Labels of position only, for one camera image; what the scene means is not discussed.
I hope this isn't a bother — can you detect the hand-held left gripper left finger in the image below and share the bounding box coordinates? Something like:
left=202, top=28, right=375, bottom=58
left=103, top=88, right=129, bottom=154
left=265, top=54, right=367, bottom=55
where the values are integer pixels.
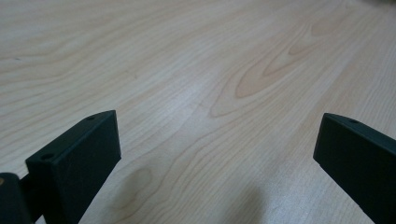
left=25, top=109, right=122, bottom=224

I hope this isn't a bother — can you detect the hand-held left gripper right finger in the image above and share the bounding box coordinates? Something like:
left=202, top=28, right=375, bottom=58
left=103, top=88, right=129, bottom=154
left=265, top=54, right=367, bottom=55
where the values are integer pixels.
left=313, top=112, right=396, bottom=224

